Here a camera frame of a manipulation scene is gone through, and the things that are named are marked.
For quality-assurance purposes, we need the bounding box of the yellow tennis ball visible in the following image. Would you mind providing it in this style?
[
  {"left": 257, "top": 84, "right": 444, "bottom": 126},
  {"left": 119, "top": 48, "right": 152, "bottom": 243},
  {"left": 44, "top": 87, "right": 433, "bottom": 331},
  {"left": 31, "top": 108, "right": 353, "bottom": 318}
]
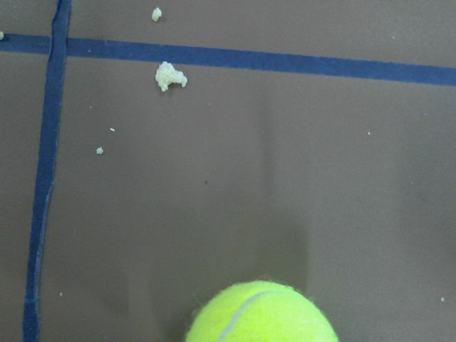
[{"left": 185, "top": 281, "right": 338, "bottom": 341}]

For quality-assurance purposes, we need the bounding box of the large yellow crumb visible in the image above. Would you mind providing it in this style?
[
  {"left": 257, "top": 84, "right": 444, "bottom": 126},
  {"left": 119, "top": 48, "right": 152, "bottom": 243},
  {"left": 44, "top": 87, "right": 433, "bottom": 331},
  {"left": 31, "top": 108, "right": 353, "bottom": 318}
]
[{"left": 155, "top": 61, "right": 188, "bottom": 92}]

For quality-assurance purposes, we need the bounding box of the small yellow crumb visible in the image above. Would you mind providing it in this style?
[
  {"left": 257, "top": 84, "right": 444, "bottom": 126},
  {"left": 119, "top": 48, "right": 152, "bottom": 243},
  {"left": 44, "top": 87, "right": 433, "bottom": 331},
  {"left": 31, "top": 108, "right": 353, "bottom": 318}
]
[{"left": 151, "top": 7, "right": 162, "bottom": 22}]

